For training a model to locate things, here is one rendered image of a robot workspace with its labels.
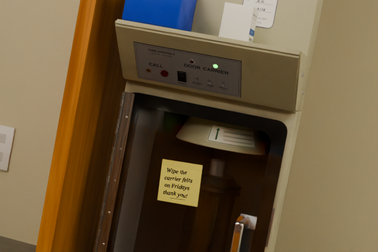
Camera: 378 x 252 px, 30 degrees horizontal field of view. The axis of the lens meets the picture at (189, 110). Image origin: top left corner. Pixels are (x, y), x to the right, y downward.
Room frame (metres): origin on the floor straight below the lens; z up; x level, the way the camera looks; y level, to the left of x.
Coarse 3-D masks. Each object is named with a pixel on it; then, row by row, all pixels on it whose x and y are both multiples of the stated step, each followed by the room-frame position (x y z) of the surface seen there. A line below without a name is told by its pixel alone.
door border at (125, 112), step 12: (132, 96) 1.30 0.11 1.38; (120, 108) 1.30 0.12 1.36; (132, 108) 1.30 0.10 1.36; (120, 120) 1.30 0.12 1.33; (120, 132) 1.30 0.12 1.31; (120, 144) 1.30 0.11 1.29; (120, 156) 1.30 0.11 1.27; (108, 168) 1.30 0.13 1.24; (120, 168) 1.30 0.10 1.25; (108, 192) 1.30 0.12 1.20; (108, 204) 1.30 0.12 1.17; (108, 216) 1.30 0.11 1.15; (108, 228) 1.30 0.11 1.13; (108, 240) 1.30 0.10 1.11
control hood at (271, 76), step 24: (120, 24) 1.20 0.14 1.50; (144, 24) 1.19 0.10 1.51; (120, 48) 1.24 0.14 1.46; (192, 48) 1.19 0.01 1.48; (216, 48) 1.17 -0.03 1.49; (240, 48) 1.15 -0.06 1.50; (264, 48) 1.14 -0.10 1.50; (288, 48) 1.14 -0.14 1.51; (264, 72) 1.17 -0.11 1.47; (288, 72) 1.16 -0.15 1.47; (216, 96) 1.25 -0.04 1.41; (264, 96) 1.21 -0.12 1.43; (288, 96) 1.19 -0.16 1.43
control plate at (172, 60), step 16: (144, 48) 1.22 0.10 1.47; (160, 48) 1.21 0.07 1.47; (144, 64) 1.25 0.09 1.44; (160, 64) 1.23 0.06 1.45; (176, 64) 1.22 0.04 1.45; (192, 64) 1.21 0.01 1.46; (208, 64) 1.20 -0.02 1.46; (224, 64) 1.19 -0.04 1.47; (240, 64) 1.18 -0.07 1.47; (160, 80) 1.26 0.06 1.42; (176, 80) 1.25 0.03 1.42; (192, 80) 1.24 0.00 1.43; (224, 80) 1.21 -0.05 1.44; (240, 80) 1.20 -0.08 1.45; (240, 96) 1.23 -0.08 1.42
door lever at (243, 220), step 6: (240, 216) 1.24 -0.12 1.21; (246, 216) 1.24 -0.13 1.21; (240, 222) 1.19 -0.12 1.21; (246, 222) 1.23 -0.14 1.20; (234, 228) 1.19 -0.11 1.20; (240, 228) 1.19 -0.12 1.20; (246, 228) 1.23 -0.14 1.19; (234, 234) 1.19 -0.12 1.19; (240, 234) 1.19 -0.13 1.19; (234, 240) 1.19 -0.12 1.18; (240, 240) 1.19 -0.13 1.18; (234, 246) 1.19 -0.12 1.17; (240, 246) 1.20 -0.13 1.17
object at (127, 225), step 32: (160, 128) 1.28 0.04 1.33; (192, 128) 1.27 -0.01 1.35; (224, 128) 1.25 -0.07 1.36; (256, 128) 1.24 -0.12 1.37; (128, 160) 1.29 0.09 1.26; (160, 160) 1.28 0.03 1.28; (192, 160) 1.27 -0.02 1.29; (224, 160) 1.25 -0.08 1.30; (256, 160) 1.24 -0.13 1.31; (128, 192) 1.29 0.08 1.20; (224, 192) 1.25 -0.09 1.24; (256, 192) 1.24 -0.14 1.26; (128, 224) 1.29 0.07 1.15; (160, 224) 1.27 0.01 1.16; (192, 224) 1.26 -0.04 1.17; (224, 224) 1.25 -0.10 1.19; (256, 224) 1.23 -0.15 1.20
